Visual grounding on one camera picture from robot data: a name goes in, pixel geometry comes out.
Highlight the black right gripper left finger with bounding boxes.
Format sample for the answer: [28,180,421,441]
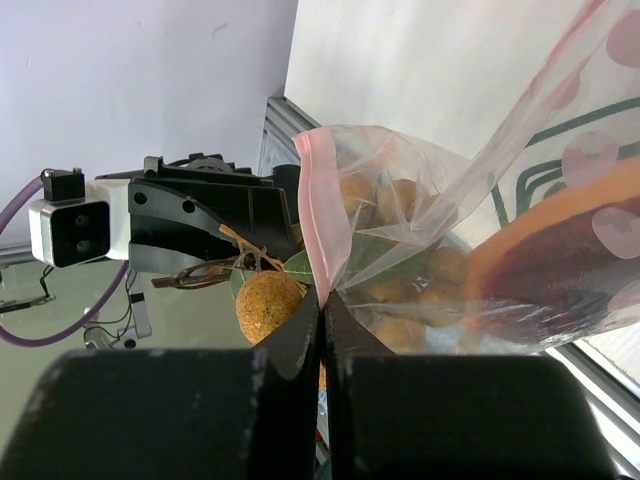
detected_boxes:
[1,292,320,479]

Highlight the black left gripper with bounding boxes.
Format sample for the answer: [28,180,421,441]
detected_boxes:
[94,154,300,275]

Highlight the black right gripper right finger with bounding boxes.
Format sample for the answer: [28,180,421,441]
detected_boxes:
[324,294,617,479]

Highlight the longan bunch with leaves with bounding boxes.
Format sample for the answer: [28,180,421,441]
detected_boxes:
[153,170,478,354]

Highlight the clear zip bag pink dots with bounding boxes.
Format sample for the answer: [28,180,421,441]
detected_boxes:
[285,1,639,354]

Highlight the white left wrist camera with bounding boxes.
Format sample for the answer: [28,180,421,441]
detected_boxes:
[29,169,131,268]

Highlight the aluminium frame post left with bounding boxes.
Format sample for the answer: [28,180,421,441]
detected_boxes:
[257,97,320,177]

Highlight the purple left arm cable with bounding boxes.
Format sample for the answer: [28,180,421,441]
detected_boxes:
[0,174,132,347]

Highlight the aluminium mounting rail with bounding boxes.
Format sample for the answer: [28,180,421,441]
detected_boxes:
[0,242,35,268]

